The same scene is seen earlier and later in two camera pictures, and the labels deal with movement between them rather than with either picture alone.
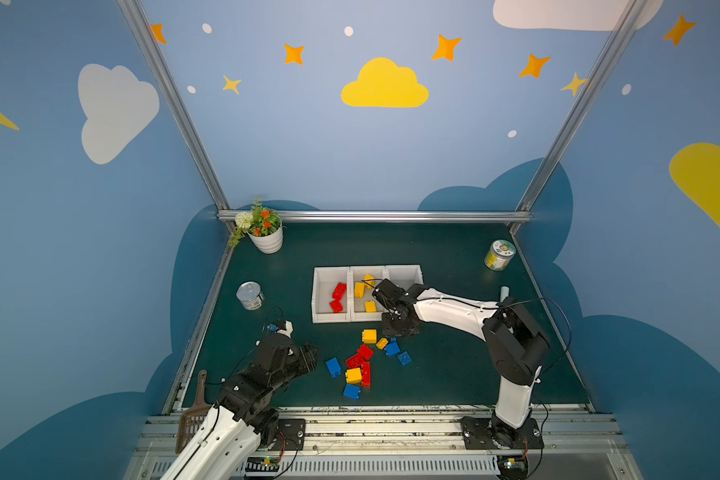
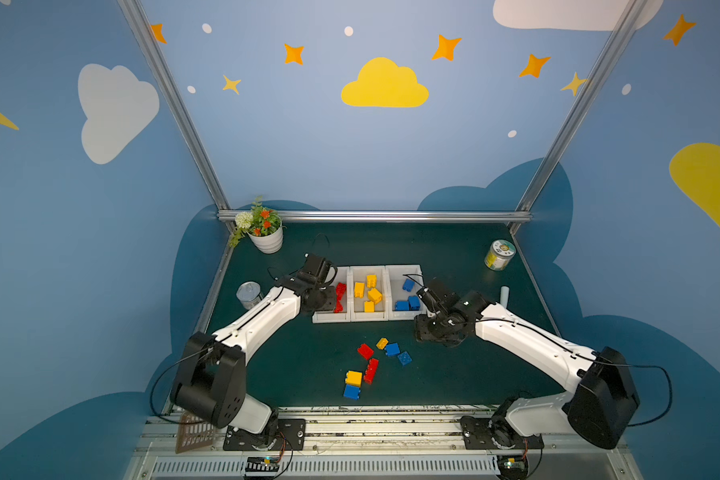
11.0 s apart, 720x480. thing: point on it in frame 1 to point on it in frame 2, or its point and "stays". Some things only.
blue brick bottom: x=352 y=391 stays
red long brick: x=339 y=291 stays
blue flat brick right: x=405 y=358 stays
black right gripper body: x=387 y=294 to x=435 y=298
